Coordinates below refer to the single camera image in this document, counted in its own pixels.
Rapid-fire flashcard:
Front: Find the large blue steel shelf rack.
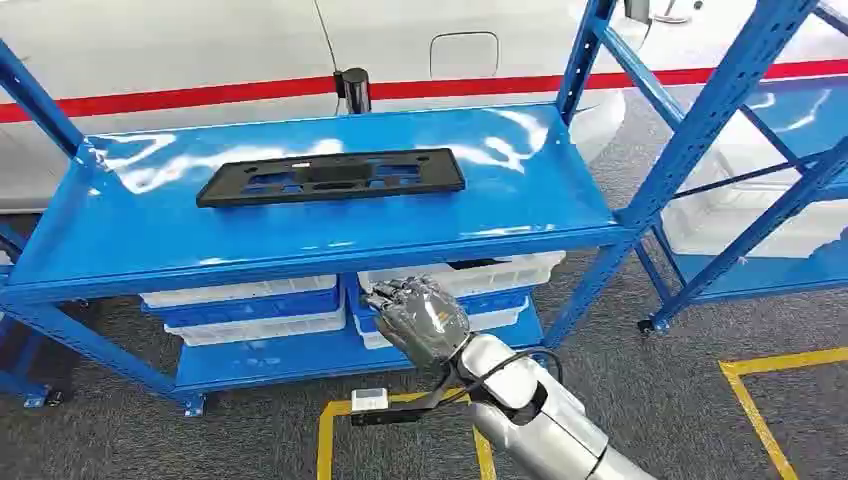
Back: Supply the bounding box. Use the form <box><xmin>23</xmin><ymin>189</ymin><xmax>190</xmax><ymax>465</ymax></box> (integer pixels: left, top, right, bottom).
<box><xmin>0</xmin><ymin>0</ymin><xmax>823</xmax><ymax>419</ymax></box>

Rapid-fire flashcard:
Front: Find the black plastic mounting plate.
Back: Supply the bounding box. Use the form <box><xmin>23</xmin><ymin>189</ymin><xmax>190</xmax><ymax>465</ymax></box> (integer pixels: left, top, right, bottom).
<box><xmin>195</xmin><ymin>147</ymin><xmax>467</xmax><ymax>209</ymax></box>

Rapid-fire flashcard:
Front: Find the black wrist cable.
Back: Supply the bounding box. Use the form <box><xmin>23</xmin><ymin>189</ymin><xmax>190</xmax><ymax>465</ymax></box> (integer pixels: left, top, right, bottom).
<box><xmin>429</xmin><ymin>347</ymin><xmax>564</xmax><ymax>407</ymax></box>

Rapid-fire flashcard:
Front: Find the black cylinder post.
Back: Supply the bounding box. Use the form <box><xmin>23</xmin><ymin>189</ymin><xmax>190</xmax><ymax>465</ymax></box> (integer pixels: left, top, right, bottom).
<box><xmin>333</xmin><ymin>67</ymin><xmax>372</xmax><ymax>115</ymax></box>

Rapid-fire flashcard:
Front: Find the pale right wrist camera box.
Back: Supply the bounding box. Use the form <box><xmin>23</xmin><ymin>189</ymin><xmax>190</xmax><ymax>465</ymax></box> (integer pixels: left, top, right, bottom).
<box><xmin>349</xmin><ymin>386</ymin><xmax>444</xmax><ymax>427</ymax></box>

